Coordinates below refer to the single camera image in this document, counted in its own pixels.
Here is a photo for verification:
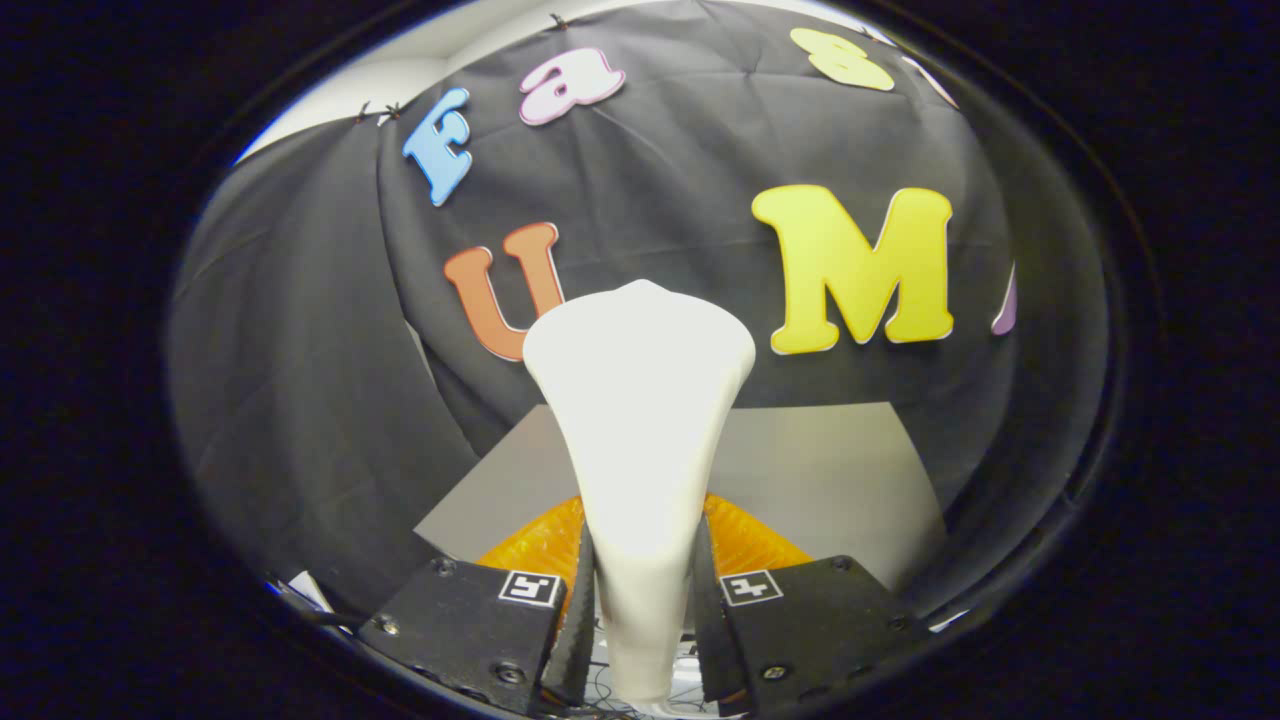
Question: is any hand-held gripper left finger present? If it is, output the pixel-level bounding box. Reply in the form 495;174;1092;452
358;497;599;716

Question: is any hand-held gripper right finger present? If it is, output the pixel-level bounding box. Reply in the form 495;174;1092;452
692;494;931;716

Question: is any white cabinet with grey top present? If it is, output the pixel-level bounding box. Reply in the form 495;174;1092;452
415;403;946;591

